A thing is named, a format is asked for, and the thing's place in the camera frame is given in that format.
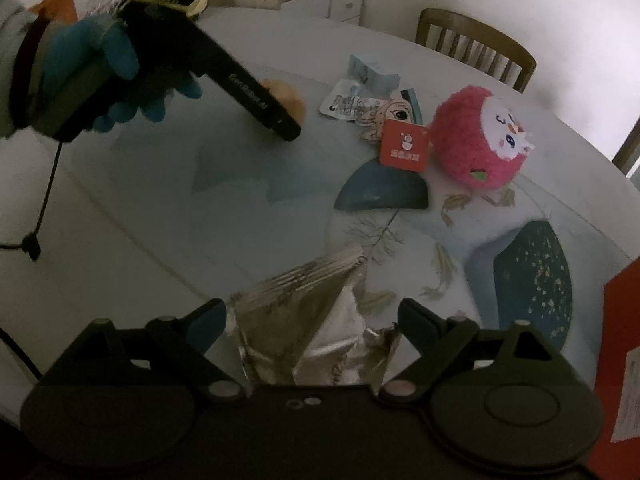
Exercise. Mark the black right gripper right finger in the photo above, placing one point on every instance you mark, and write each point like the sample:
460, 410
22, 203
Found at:
486, 398

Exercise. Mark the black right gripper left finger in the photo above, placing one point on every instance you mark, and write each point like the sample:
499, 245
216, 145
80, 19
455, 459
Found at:
125, 398

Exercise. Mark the tan plush toy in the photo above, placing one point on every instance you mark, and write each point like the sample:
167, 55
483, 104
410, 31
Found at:
288, 97

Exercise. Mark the silver foil wrapper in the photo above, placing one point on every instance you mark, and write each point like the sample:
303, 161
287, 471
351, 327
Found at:
308, 326

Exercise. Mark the pink plush bird toy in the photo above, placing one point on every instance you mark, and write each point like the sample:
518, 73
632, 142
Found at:
477, 140

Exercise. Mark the red card tag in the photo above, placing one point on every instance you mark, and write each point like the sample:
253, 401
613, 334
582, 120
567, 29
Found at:
404, 146

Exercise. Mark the blue gloved left hand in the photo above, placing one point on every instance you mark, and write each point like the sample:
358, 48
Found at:
62, 80

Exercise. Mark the yellow green tissue box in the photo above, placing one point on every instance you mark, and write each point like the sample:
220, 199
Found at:
196, 8

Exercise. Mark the red cardboard box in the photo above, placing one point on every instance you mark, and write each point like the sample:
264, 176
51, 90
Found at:
616, 455

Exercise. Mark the white chicken snack packet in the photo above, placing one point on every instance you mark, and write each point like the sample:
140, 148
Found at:
345, 102

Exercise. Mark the light blue small box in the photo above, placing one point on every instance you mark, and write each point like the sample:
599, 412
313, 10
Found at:
372, 78

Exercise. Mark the teal striped small packet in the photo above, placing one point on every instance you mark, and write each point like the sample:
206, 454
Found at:
409, 95

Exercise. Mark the wooden chair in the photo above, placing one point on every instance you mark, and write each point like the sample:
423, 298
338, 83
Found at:
476, 44

